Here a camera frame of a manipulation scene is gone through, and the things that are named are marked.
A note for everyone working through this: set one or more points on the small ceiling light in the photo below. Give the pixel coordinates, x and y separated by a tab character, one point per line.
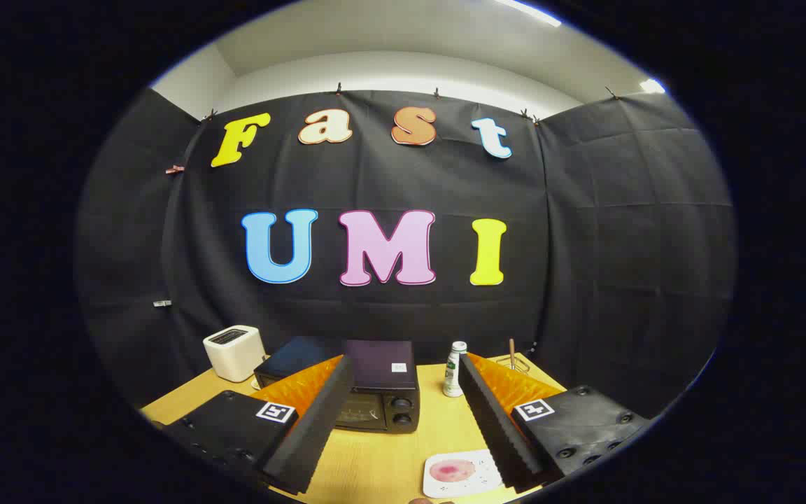
653	86

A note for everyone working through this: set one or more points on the black backdrop cloth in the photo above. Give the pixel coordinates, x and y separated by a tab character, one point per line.
620	245

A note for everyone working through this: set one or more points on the white green-label bottle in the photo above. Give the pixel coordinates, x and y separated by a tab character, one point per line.
454	374

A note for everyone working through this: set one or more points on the black toaster oven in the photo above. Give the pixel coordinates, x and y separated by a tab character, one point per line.
375	367

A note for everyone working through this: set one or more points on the white square plate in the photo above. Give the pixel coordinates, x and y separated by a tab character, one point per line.
481	477

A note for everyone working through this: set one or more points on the pink round food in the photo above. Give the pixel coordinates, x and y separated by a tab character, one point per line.
452	470

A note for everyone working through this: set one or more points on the wooden stick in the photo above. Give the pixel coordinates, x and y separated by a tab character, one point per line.
512	353

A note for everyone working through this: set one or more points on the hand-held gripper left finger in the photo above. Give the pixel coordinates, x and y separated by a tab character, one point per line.
319	427

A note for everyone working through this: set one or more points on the white bread toaster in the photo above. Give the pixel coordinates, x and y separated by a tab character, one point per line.
234	357

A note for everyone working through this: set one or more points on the long ceiling light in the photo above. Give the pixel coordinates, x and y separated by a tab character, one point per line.
529	12

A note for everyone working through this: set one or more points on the wooden clothespin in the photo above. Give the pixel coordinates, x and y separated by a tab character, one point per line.
175	169

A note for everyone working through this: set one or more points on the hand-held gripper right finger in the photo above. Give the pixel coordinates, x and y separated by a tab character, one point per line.
497	427

